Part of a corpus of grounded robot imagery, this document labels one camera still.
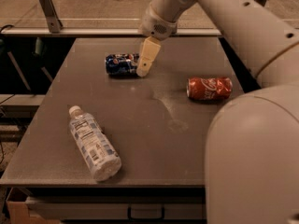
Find red coca-cola can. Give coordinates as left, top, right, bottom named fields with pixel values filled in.
left=187, top=77, right=233, bottom=101

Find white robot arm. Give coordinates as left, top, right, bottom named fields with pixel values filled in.
left=140, top=0, right=299, bottom=224

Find blue pepsi can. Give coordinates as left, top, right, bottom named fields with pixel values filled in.
left=105, top=53, right=139, bottom=76

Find cardboard box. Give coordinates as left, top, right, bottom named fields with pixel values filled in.
left=6, top=188, right=60, bottom=224

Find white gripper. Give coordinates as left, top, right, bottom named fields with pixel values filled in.
left=136, top=6, right=178, bottom=77

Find grey drawer with handle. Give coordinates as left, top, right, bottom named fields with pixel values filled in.
left=25, top=197, right=206, bottom=221

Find metal rail beam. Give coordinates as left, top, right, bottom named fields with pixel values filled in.
left=1, top=27, right=221, bottom=37

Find clear plastic water bottle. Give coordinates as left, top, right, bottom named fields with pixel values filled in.
left=69, top=105, right=121, bottom=182

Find left metal bracket post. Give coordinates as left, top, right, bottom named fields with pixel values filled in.
left=38, top=0, right=63, bottom=34

